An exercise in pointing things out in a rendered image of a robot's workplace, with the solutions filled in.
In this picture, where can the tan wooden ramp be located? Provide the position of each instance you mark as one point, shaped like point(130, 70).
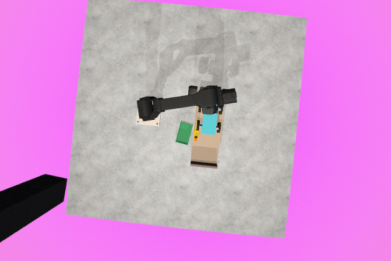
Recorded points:
point(205, 149)

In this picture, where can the teal wheeled trolley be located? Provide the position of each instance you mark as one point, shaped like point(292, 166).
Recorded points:
point(209, 123)

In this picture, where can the green tray floor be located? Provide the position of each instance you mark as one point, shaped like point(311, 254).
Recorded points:
point(184, 133)

